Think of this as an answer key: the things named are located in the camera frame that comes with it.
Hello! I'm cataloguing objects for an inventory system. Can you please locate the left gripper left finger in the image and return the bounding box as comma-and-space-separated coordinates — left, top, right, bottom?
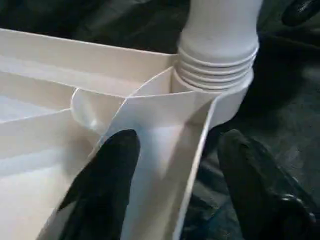
57, 129, 142, 240

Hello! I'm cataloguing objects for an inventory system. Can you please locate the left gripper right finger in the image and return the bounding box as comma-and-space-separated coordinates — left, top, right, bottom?
217, 129, 320, 240

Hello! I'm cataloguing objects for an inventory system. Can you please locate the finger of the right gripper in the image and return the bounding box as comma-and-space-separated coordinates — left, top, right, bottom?
281, 0, 320, 27

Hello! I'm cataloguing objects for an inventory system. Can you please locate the white plastic table leg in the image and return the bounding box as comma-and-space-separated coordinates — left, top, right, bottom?
172, 0, 263, 93

